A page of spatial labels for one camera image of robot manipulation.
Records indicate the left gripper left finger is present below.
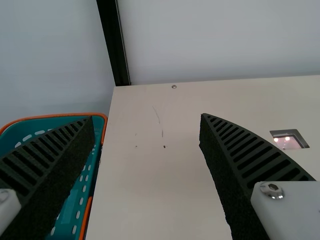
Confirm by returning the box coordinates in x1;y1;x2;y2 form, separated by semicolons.
0;115;97;240

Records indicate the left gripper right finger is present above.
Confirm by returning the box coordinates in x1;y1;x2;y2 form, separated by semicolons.
198;112;320;240

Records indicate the teal shopping basket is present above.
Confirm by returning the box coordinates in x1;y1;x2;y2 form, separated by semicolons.
0;112;109;240

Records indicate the black post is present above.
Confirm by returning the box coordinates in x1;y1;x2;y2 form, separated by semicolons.
96;0;132;87

